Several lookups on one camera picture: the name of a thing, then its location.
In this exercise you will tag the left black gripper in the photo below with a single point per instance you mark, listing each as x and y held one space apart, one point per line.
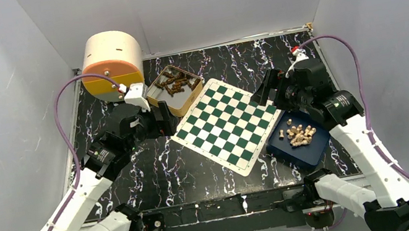
168 122

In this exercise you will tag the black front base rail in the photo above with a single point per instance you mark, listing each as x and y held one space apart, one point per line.
286 206

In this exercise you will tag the tan square tin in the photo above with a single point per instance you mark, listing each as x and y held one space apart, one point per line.
180 103

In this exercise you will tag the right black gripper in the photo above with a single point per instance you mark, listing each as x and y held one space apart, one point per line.
270 80

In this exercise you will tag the pile of light chess pieces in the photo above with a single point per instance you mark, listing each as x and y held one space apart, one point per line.
300 136

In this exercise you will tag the dark blue tray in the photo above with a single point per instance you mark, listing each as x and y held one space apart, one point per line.
304 157

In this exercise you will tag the lying light piece in tray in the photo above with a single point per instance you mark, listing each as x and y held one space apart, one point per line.
281 134

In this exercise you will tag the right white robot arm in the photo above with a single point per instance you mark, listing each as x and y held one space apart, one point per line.
384 207

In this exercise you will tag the green white chess board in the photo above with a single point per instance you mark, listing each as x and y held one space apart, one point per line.
227 127

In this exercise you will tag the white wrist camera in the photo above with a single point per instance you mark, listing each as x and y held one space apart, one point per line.
300 55
136 95

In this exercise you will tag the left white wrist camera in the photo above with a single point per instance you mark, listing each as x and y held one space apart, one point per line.
136 95

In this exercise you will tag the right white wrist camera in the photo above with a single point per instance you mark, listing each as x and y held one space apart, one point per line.
300 55

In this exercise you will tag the cream round drawer box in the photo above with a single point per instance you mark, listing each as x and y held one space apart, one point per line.
112 54

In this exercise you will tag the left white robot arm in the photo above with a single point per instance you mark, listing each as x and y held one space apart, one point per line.
107 155

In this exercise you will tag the pile of dark chess pieces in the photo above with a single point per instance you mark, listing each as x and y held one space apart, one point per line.
176 82

